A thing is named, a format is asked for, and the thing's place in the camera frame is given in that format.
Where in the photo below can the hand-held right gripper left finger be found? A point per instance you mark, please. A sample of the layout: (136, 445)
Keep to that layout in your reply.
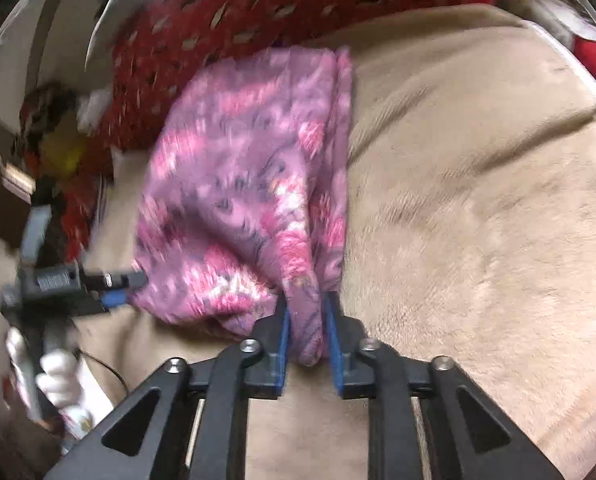
(282, 350)

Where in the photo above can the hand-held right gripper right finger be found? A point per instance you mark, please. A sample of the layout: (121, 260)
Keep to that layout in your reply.
(334, 350)

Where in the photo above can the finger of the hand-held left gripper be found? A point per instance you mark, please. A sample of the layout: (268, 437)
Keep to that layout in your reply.
(113, 301)
(117, 278)

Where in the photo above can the purple floral shirt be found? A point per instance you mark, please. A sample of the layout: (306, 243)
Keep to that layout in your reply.
(237, 185)

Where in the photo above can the pile of mixed clothes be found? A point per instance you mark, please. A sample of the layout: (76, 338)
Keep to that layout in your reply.
(52, 105)

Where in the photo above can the person's left hand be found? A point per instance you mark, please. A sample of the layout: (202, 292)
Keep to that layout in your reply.
(57, 370)

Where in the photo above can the red star print cloth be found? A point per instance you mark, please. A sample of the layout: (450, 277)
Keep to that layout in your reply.
(80, 230)

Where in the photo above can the brown box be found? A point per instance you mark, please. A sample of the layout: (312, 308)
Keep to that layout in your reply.
(7, 205)

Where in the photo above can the beige fleece blanket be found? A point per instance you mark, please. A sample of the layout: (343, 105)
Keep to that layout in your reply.
(478, 210)

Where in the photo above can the red patterned blanket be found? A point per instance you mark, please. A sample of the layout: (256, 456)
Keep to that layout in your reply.
(227, 20)

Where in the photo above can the plain red cloth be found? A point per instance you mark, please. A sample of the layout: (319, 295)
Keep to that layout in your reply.
(595, 65)

